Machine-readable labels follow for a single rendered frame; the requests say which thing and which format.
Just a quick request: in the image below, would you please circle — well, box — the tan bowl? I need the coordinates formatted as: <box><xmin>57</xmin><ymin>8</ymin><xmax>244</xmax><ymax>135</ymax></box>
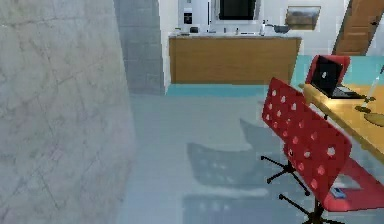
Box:
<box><xmin>363</xmin><ymin>112</ymin><xmax>384</xmax><ymax>128</ymax></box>

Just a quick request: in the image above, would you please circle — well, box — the wooden kitchen counter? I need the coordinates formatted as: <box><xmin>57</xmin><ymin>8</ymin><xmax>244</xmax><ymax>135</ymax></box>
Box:
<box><xmin>168</xmin><ymin>33</ymin><xmax>303</xmax><ymax>86</ymax></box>

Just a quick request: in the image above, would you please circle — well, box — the white fridge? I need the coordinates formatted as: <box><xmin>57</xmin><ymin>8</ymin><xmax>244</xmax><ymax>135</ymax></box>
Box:
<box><xmin>177</xmin><ymin>0</ymin><xmax>212</xmax><ymax>34</ymax></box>

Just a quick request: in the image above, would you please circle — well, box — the red perforated swivel chair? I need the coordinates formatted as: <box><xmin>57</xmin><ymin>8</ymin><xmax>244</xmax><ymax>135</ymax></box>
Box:
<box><xmin>260</xmin><ymin>77</ymin><xmax>384</xmax><ymax>224</ymax></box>

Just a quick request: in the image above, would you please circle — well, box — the dark grey pan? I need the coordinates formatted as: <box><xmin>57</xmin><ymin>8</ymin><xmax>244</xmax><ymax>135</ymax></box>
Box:
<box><xmin>266</xmin><ymin>23</ymin><xmax>292</xmax><ymax>35</ymax></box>

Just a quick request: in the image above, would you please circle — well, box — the black laptop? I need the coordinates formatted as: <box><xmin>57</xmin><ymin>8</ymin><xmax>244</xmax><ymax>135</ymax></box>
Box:
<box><xmin>310</xmin><ymin>55</ymin><xmax>367</xmax><ymax>100</ymax></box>

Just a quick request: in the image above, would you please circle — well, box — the yellow wooden table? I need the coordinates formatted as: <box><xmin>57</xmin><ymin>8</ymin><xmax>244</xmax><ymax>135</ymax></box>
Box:
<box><xmin>302</xmin><ymin>82</ymin><xmax>384</xmax><ymax>164</ymax></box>

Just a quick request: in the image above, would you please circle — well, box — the small blue white object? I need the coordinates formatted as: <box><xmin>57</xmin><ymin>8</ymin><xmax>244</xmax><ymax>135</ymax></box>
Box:
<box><xmin>330</xmin><ymin>187</ymin><xmax>348</xmax><ymax>200</ymax></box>

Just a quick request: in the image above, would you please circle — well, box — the pale thin stick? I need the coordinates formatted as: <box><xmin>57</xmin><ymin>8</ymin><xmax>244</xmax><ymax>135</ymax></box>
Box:
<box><xmin>361</xmin><ymin>65</ymin><xmax>384</xmax><ymax>109</ymax></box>

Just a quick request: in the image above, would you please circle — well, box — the brown wooden door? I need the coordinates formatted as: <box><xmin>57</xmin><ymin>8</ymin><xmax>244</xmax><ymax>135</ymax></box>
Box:
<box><xmin>332</xmin><ymin>0</ymin><xmax>384</xmax><ymax>57</ymax></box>

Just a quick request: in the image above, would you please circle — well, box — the framed wall picture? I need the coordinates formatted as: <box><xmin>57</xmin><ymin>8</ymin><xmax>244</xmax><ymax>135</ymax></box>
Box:
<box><xmin>285</xmin><ymin>5</ymin><xmax>322</xmax><ymax>31</ymax></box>

